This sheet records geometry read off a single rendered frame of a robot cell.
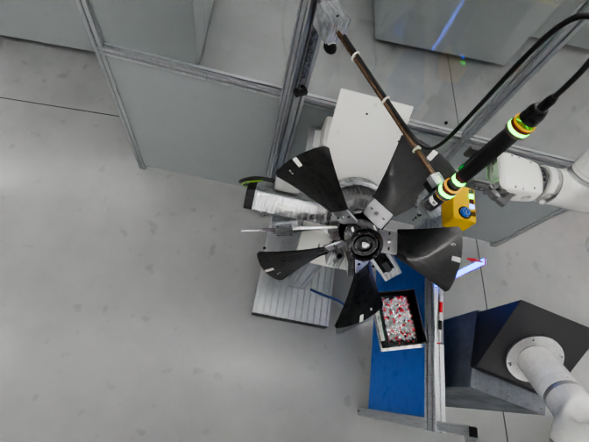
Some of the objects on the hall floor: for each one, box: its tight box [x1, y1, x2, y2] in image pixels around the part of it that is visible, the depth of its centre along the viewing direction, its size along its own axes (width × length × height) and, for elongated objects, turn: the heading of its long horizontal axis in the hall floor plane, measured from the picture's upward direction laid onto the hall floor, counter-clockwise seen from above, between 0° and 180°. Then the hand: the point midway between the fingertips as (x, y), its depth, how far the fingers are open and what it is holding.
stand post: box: [288, 263, 322, 289], centre depth 193 cm, size 4×9×91 cm, turn 77°
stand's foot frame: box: [252, 218, 335, 329], centre depth 235 cm, size 62×46×8 cm
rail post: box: [358, 407, 424, 429], centre depth 177 cm, size 4×4×78 cm
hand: (472, 167), depth 83 cm, fingers open, 8 cm apart
